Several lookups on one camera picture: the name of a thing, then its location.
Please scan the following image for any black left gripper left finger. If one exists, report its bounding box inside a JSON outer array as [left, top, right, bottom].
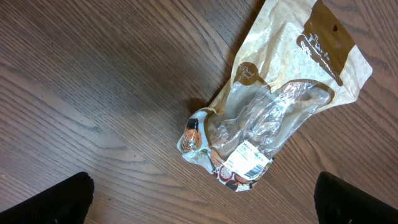
[[1, 172, 95, 224]]

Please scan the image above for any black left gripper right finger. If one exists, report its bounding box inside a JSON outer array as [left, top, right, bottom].
[[314, 171, 397, 224]]

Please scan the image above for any brown cookie snack bag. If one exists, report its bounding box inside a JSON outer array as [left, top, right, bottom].
[[177, 0, 373, 192]]

